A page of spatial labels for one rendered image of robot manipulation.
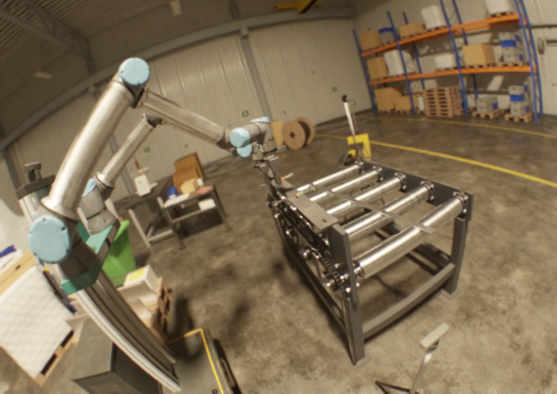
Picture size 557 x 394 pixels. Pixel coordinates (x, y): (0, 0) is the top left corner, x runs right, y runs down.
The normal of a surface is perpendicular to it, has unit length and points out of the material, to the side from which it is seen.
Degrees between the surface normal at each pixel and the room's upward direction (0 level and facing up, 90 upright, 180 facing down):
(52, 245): 93
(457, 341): 0
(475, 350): 0
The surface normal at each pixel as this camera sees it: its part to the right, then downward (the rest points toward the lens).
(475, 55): -0.92, 0.36
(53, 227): 0.70, 0.09
